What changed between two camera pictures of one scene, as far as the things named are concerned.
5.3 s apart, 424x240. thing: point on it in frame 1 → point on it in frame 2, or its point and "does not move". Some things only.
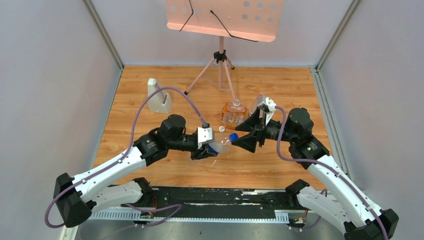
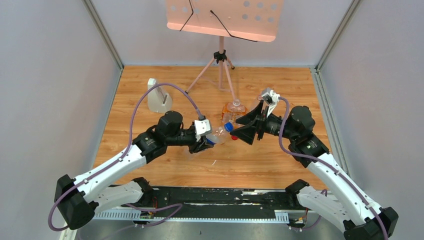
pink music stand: [259, 20] does not move
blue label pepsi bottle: [219, 146] → [218, 137]
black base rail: [220, 202] does not move
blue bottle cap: [233, 137] → [228, 126]
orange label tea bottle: [233, 114] does not move
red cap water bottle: [259, 100] does not move
